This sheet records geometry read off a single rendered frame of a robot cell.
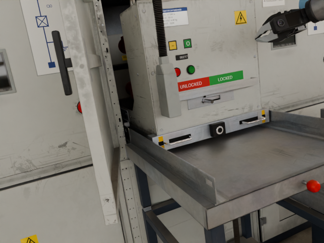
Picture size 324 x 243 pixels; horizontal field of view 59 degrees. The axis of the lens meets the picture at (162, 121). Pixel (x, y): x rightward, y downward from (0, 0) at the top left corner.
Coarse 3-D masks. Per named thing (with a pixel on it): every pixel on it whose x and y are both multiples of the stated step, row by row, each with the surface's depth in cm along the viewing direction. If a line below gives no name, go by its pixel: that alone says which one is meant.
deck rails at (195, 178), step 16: (272, 112) 123; (272, 128) 120; (288, 128) 116; (304, 128) 109; (320, 128) 103; (144, 144) 112; (160, 160) 99; (176, 160) 85; (176, 176) 87; (192, 176) 77; (208, 176) 69; (208, 192) 71
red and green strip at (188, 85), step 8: (232, 72) 115; (240, 72) 116; (192, 80) 108; (200, 80) 110; (208, 80) 111; (216, 80) 112; (224, 80) 114; (232, 80) 115; (184, 88) 108; (192, 88) 109
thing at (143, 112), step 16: (144, 0) 97; (128, 16) 107; (128, 32) 111; (256, 32) 116; (128, 48) 115; (144, 48) 99; (128, 64) 120; (144, 64) 102; (144, 80) 106; (144, 96) 110; (128, 112) 136; (144, 112) 114; (144, 128) 119
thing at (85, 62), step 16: (64, 0) 57; (80, 0) 93; (64, 16) 58; (80, 16) 86; (80, 32) 59; (80, 48) 59; (64, 64) 63; (80, 64) 60; (96, 64) 93; (64, 80) 63; (80, 80) 60; (96, 80) 102; (80, 96) 61; (96, 96) 93; (96, 112) 63; (112, 112) 125; (96, 128) 63; (96, 144) 64; (112, 144) 123; (96, 160) 64; (112, 160) 111; (96, 176) 65; (112, 176) 96; (112, 192) 67; (112, 208) 67
